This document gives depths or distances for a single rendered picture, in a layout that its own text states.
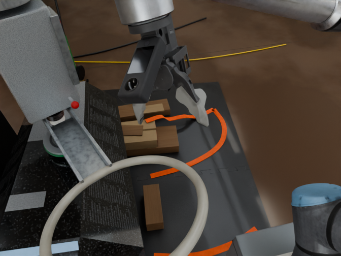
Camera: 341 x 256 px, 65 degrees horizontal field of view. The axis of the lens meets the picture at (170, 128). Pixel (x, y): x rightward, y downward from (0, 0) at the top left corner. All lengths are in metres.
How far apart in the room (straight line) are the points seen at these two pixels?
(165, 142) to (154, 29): 1.91
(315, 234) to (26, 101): 1.06
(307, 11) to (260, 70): 2.58
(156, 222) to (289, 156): 1.31
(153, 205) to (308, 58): 2.69
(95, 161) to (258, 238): 0.70
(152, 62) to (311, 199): 0.65
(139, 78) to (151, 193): 1.66
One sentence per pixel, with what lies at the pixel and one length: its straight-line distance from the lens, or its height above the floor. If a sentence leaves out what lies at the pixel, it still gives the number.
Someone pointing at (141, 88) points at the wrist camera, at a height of 1.67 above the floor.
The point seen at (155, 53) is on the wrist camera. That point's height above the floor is 1.69.
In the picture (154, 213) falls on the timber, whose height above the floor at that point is 0.14.
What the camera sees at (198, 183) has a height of 1.24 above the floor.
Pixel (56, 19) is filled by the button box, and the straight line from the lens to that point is 1.01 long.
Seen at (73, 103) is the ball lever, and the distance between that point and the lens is 1.14.
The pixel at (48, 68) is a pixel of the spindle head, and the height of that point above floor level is 1.34.
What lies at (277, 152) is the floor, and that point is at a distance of 2.56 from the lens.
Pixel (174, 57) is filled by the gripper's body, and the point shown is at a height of 1.67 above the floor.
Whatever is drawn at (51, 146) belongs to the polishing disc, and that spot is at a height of 0.88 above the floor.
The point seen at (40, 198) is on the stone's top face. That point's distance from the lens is 1.36.
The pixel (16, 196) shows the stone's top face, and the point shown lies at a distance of 1.41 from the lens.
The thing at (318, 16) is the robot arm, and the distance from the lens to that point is 0.87.
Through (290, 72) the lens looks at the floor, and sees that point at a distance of 3.47.
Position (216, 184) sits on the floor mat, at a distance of 2.23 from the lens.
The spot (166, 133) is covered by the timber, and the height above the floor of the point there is 0.10.
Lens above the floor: 1.93
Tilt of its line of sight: 49 degrees down
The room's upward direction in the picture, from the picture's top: straight up
